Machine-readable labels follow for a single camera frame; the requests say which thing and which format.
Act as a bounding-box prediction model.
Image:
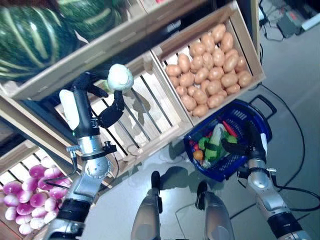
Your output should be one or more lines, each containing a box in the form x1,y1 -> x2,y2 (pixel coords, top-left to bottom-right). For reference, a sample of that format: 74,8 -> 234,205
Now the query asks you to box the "long black floor cable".
249,83 -> 306,218

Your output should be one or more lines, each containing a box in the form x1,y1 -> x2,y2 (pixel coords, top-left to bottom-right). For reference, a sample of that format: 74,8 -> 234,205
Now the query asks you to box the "napa cabbage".
106,63 -> 134,92
204,123 -> 226,163
201,129 -> 238,168

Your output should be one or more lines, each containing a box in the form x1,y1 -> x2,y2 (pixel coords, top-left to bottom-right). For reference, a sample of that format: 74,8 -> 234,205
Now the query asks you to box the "single red carrot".
221,120 -> 238,138

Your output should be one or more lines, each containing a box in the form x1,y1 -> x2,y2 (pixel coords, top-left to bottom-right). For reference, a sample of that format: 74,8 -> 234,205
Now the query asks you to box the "wooden crate with potatoes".
149,1 -> 266,127

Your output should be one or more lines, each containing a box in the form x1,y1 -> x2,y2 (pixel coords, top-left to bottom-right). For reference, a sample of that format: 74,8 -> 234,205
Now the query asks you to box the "silver left robot leg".
130,171 -> 163,240

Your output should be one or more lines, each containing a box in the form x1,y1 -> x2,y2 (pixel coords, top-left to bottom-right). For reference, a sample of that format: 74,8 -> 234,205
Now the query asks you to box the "blue plastic shopping basket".
183,94 -> 278,183

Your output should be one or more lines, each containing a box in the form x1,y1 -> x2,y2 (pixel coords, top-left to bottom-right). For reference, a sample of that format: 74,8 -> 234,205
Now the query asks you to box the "pile of purple onions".
0,156 -> 73,236

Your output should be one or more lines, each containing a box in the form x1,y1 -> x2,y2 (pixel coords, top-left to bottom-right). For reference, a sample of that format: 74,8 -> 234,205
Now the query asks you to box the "grey power box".
276,11 -> 302,38

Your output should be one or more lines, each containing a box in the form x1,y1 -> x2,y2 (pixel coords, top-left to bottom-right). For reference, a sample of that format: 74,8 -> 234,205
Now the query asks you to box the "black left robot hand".
59,72 -> 126,138

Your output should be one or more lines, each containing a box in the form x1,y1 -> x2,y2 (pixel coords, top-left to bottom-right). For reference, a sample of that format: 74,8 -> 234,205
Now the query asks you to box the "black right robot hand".
221,121 -> 268,161

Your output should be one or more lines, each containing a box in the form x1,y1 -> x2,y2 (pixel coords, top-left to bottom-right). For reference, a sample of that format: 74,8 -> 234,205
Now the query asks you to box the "round green vegetable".
198,136 -> 212,151

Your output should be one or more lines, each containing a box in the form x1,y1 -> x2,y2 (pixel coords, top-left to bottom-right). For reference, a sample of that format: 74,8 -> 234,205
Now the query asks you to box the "pile of purple turnips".
0,138 -> 83,240

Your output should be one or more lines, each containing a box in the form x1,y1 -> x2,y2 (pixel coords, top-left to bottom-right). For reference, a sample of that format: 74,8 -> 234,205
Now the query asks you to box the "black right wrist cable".
273,183 -> 320,212

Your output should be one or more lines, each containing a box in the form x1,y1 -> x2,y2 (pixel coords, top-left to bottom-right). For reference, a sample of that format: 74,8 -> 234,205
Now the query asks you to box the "silver right robot leg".
194,181 -> 236,240

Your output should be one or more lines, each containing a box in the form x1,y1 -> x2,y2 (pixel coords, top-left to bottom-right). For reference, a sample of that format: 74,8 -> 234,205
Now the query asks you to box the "wooden crate with pumpkins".
0,0 -> 208,101

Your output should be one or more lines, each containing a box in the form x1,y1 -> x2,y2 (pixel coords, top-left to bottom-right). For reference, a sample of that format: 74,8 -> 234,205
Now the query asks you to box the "pile of brown potatoes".
165,23 -> 253,118

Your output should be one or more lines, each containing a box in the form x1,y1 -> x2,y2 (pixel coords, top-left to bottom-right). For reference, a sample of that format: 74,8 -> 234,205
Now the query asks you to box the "wooden crate with white slats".
53,49 -> 193,163

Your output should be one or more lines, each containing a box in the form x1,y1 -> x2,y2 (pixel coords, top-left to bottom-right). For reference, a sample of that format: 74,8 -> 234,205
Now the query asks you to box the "green striped pumpkin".
57,0 -> 131,42
0,6 -> 78,82

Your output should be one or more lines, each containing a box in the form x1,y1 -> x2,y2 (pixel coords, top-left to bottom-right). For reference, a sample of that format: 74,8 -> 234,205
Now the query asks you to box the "silver robot leg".
194,181 -> 236,240
130,171 -> 163,240

